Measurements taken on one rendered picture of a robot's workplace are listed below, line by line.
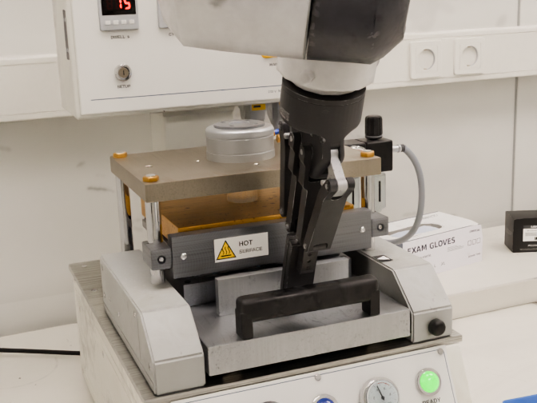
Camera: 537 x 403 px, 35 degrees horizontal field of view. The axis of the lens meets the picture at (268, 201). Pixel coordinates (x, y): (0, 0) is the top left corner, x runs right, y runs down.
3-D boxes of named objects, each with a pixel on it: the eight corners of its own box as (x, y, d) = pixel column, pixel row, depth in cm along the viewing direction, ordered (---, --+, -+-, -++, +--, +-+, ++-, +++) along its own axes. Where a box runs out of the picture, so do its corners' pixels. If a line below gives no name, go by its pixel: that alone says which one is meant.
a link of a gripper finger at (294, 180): (294, 137, 78) (288, 129, 79) (281, 236, 84) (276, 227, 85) (334, 133, 79) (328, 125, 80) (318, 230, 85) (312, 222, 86)
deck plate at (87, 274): (68, 269, 120) (68, 262, 120) (293, 236, 132) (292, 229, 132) (145, 408, 79) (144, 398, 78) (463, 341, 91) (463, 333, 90)
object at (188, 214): (142, 226, 104) (137, 150, 102) (306, 205, 112) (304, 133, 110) (180, 265, 89) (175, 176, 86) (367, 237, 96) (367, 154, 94)
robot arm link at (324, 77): (304, 43, 67) (296, 105, 70) (440, 35, 71) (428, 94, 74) (252, -10, 77) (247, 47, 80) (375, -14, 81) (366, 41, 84)
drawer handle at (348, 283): (235, 333, 83) (233, 295, 82) (371, 308, 88) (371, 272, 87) (242, 341, 81) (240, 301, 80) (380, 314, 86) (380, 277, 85)
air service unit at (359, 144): (306, 222, 120) (304, 119, 117) (395, 210, 126) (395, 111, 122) (322, 231, 116) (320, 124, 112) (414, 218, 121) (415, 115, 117)
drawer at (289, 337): (138, 290, 107) (133, 231, 106) (297, 265, 115) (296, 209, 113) (209, 385, 81) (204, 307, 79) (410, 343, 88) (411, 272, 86)
